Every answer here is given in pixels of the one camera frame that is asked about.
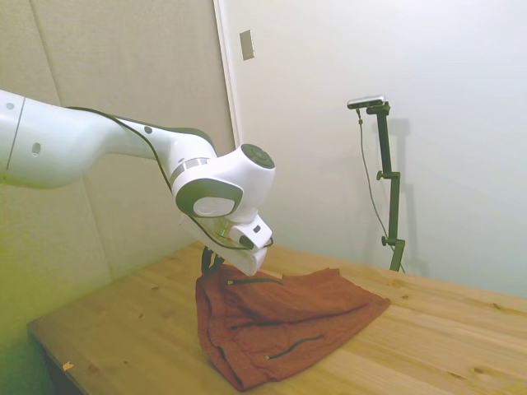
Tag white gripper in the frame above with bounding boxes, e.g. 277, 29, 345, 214
179, 212, 269, 277

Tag rust orange shorts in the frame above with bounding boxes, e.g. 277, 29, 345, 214
194, 267, 392, 392

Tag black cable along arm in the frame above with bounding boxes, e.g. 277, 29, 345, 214
65, 105, 275, 251

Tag dark shorts drawstring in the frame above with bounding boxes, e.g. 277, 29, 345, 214
226, 277, 324, 361

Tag dark green camera stand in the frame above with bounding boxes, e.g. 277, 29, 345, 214
365, 102, 407, 272

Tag white door frame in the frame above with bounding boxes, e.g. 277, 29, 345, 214
212, 0, 244, 150

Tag grey wall plate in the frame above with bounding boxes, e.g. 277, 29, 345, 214
239, 29, 255, 62

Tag silver camera on stand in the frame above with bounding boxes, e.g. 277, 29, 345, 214
347, 93, 388, 111

